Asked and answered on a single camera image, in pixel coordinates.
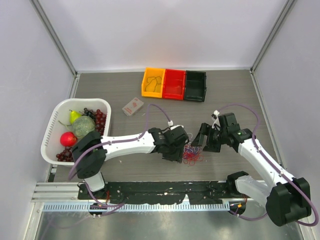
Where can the aluminium frame rail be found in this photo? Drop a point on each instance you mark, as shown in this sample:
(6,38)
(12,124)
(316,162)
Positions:
(55,192)

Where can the yellow plastic bin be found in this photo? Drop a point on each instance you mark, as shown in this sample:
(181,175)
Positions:
(153,82)

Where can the white plastic basket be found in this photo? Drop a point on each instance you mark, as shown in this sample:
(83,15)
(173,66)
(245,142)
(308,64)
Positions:
(51,141)

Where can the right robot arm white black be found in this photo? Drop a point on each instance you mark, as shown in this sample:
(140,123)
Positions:
(285,198)

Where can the red plastic bin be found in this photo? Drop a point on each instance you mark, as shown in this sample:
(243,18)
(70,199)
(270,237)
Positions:
(174,84)

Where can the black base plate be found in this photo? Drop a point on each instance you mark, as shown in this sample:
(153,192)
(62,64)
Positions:
(166,192)

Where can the dark red grape bunch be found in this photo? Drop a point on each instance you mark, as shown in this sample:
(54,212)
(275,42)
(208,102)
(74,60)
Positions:
(98,117)

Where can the small red grape bunch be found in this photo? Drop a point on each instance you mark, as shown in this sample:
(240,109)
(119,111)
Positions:
(65,155)

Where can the white slotted cable duct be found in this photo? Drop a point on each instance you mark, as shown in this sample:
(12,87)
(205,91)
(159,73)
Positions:
(185,206)

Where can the green yellow pear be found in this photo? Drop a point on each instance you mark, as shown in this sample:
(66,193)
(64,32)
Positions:
(73,116)

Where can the red apple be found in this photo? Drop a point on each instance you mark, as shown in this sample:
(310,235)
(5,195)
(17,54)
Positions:
(68,139)

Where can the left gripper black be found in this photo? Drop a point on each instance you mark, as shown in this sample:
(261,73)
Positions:
(177,156)

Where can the green melon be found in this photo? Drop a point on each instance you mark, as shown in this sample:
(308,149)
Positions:
(82,126)

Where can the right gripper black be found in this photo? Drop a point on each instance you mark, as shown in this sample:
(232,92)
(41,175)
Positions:
(205,129)

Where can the black plastic bin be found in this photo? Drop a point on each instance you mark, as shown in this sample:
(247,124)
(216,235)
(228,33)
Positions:
(195,86)

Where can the playing card box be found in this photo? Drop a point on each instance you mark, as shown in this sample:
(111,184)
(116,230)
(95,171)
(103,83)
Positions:
(133,106)

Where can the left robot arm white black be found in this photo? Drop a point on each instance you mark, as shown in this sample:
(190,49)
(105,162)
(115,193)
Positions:
(90,153)

